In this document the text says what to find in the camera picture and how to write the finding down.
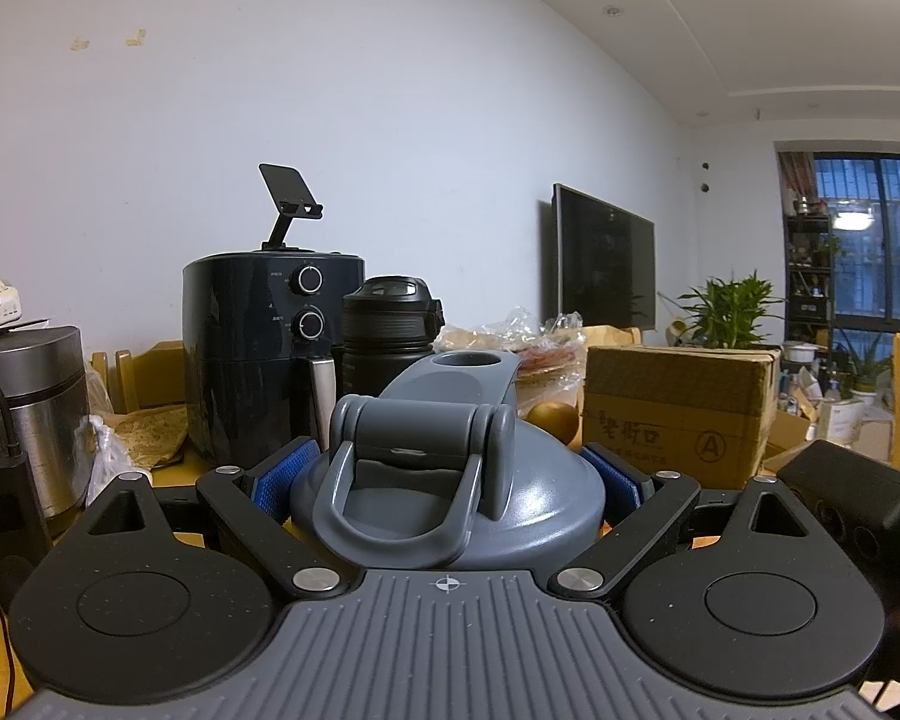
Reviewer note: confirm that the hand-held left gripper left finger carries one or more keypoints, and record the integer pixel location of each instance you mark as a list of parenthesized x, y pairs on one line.
[(281, 476)]

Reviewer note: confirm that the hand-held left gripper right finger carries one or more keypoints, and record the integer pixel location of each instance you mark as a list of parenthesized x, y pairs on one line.
[(621, 478)]

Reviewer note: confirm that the clear shaker bottle grey lid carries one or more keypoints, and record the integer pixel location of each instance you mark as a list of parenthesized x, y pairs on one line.
[(450, 480)]

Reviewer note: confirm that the white bucket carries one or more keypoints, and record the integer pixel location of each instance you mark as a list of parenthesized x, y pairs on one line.
[(840, 420)]

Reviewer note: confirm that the small open cardboard box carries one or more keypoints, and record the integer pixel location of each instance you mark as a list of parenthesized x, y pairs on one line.
[(787, 431)]

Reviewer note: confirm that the dark blue air fryer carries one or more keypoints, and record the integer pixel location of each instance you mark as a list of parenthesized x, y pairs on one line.
[(255, 360)]

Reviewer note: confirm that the crumpled brown paper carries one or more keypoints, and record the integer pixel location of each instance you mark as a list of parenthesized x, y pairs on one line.
[(150, 435)]

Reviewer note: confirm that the small potted plant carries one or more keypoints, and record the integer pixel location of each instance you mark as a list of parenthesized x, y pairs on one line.
[(862, 371)]

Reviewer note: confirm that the clear plastic food bag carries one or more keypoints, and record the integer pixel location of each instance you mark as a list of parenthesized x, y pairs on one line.
[(525, 352)]

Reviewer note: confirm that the white pot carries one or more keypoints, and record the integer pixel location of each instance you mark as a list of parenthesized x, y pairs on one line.
[(804, 352)]

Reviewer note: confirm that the white plastic bag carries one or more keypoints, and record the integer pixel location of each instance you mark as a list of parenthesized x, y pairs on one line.
[(105, 465)]

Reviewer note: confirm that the black gradient water bottle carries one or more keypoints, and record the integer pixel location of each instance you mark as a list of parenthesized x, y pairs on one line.
[(386, 330)]

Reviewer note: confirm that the potted green plant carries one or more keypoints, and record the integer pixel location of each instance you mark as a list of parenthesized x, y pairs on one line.
[(727, 307)]

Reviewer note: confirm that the black television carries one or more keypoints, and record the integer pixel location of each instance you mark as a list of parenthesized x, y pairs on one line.
[(604, 259)]

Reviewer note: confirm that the cluttered storage shelf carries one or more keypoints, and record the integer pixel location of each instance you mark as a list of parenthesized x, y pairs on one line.
[(806, 277)]

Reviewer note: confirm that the silver rice cooker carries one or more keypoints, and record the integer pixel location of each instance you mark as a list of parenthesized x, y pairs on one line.
[(30, 405)]

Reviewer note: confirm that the barred window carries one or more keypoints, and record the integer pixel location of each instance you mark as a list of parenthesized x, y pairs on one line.
[(877, 240)]

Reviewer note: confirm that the black portable air pump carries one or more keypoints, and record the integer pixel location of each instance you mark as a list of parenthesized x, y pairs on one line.
[(0, 510)]

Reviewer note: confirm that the black phone stand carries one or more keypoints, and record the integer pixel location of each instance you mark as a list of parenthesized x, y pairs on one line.
[(289, 191)]

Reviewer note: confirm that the patterned curtain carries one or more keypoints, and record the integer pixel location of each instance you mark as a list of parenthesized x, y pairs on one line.
[(795, 180)]

